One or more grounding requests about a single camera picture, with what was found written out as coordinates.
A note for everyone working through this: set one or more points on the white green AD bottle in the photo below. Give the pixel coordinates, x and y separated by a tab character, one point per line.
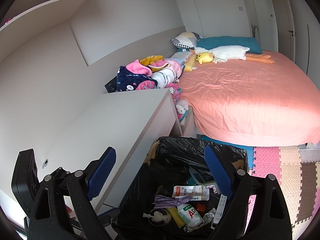
189	215

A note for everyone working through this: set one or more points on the silver desk cable grommet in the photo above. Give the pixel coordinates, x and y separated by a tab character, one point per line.
45	163

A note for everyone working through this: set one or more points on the white foam packing piece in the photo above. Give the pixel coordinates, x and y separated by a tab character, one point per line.
158	217

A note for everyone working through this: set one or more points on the yellow long plush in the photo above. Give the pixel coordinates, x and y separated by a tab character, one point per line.
189	66

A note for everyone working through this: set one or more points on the teal pillow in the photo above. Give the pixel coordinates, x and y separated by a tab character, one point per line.
214	42

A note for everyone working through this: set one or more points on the white wall shelf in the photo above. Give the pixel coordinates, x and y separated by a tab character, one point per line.
28	18

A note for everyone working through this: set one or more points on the white long carton box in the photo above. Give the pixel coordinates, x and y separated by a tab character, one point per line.
219	211

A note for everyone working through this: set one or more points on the green white snack wrapper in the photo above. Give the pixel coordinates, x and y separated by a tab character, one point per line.
208	218

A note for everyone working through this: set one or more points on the white bunny plush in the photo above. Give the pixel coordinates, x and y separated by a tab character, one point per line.
182	107

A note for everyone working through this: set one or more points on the foam puzzle floor mat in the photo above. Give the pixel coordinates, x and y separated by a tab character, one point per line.
297	170

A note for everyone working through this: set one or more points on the purple plastic bag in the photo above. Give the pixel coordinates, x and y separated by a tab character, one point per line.
161	201

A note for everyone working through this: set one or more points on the navy blue blanket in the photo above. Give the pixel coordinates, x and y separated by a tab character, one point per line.
128	81

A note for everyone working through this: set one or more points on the black lined trash bin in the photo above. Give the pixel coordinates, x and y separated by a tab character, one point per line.
166	166

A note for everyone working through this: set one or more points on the patterned grey yellow pillow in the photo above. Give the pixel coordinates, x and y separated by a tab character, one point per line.
186	40

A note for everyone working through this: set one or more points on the red plastic lid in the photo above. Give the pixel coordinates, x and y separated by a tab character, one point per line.
201	208

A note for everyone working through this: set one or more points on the orange white medicine box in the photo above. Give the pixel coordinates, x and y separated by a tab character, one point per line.
197	193

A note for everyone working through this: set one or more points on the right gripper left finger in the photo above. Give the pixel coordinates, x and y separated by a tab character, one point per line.
49	218

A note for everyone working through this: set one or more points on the white goose plush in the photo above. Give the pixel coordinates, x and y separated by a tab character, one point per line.
225	53

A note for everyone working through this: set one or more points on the black wall socket panel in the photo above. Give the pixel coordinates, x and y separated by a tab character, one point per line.
111	86

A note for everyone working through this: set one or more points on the left bare hand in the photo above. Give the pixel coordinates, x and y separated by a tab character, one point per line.
71	213

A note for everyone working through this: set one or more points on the white door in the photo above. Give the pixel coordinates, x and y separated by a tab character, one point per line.
263	23

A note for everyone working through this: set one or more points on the yellow duck plush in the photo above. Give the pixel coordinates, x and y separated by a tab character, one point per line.
204	58

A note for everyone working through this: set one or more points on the yellow blue snack wrapper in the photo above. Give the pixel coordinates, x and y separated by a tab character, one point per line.
174	213

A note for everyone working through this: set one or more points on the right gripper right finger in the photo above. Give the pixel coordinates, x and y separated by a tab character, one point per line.
256	207

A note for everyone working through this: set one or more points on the grey foam corner guard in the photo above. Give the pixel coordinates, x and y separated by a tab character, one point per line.
212	185

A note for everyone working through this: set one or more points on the white striped clothing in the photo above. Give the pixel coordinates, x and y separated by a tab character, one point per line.
168	74

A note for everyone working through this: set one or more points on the pink bed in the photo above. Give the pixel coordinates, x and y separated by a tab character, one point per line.
253	103

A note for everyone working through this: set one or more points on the teal dinosaur snack bag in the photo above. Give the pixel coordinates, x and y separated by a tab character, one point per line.
197	179

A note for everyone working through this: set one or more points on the pink fleece garment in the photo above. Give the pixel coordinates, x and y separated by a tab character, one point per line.
137	68

